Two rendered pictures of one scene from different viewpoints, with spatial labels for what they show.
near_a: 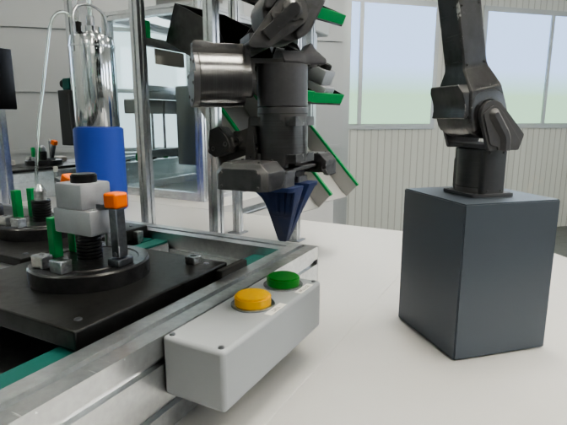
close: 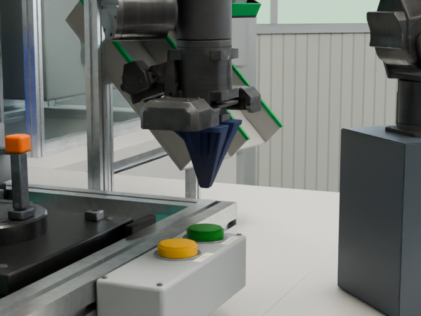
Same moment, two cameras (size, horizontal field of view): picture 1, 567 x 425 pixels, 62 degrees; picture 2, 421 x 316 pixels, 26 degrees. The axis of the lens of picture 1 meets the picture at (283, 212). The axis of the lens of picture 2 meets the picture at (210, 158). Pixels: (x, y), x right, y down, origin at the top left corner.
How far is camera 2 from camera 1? 0.41 m
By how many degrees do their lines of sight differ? 5
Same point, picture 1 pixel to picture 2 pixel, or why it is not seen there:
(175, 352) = (109, 295)
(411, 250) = (349, 201)
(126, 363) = (69, 300)
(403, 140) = (351, 51)
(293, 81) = (217, 13)
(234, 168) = (161, 106)
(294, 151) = (218, 87)
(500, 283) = not seen: outside the picture
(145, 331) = (72, 278)
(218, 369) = (157, 306)
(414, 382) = not seen: outside the picture
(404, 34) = not seen: outside the picture
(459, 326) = (403, 281)
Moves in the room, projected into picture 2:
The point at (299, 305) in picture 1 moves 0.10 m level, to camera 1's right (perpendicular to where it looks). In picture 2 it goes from (225, 257) to (321, 255)
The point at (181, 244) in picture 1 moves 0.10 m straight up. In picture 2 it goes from (56, 205) to (54, 131)
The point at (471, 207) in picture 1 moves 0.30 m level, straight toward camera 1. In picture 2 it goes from (410, 146) to (378, 204)
